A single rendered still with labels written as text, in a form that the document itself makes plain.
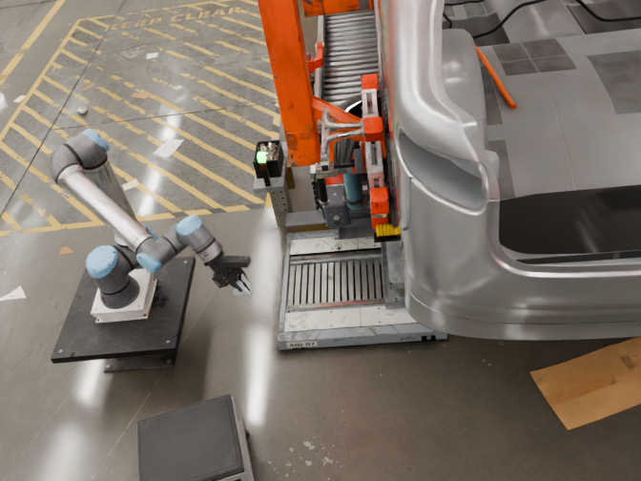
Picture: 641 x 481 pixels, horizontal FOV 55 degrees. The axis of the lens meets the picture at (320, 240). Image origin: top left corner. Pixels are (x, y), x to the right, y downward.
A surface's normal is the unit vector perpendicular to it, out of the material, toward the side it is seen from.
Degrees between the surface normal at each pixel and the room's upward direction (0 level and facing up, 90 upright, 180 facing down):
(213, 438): 0
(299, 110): 90
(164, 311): 0
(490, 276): 90
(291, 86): 90
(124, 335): 0
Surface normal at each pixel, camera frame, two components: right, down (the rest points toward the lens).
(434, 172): 0.10, -0.62
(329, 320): -0.13, -0.72
